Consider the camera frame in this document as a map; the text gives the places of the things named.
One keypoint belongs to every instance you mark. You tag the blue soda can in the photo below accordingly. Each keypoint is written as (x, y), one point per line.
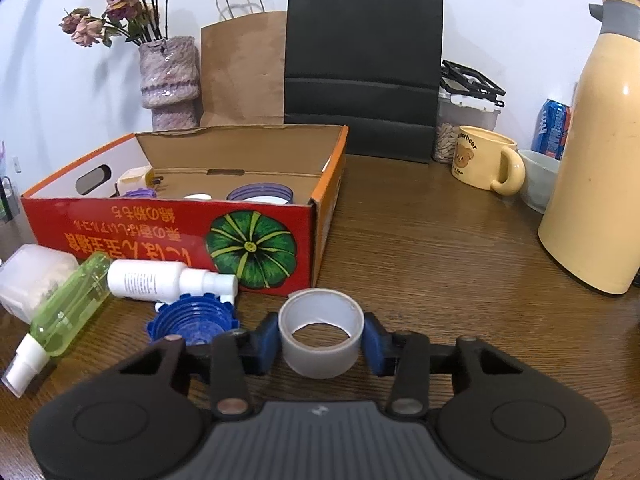
(552, 126)

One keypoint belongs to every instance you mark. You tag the grey white ceramic cup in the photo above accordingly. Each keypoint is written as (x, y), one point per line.
(540, 175)

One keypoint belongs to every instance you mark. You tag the purple ridged lid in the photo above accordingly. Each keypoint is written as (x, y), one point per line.
(141, 193)

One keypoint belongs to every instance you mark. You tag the clear jar with black lid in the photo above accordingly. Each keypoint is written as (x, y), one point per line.
(466, 97)

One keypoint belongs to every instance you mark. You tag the red orange cardboard box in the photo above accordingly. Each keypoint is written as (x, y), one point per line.
(274, 249)

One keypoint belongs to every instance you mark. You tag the yellow bear mug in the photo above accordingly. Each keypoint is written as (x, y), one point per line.
(488, 160)

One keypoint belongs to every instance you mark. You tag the clear tape roll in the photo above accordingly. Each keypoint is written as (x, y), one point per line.
(320, 331)

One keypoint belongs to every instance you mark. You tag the white translucent container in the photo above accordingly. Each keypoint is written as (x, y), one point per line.
(30, 276)

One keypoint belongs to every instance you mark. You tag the cream thermos jug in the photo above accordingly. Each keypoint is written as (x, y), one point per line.
(591, 223)

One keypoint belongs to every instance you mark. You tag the blue ridged lid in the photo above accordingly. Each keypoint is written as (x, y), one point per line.
(197, 319)

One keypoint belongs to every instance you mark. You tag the black paper bag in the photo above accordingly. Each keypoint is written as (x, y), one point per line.
(372, 66)

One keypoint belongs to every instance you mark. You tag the dried pink rose bouquet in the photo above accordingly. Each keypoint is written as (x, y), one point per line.
(137, 21)

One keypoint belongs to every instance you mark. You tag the purple rimmed white lid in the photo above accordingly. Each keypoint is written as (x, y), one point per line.
(264, 193)

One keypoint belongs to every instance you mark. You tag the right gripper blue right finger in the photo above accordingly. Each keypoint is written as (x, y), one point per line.
(386, 352)

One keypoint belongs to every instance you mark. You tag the green spray bottle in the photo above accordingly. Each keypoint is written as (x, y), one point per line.
(59, 321)

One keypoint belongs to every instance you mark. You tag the small white cap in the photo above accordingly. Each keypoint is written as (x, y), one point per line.
(198, 196)

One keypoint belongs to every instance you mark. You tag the brown paper bag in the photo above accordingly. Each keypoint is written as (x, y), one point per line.
(242, 66)

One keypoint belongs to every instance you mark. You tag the white plastic bottle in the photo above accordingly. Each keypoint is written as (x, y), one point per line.
(167, 281)

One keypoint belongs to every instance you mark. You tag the white cube charger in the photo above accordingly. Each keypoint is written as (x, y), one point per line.
(137, 177)

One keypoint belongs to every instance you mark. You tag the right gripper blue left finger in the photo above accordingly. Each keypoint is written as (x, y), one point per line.
(251, 352)

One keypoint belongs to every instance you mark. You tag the pink textured ceramic vase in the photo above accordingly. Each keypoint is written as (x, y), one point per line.
(170, 82)

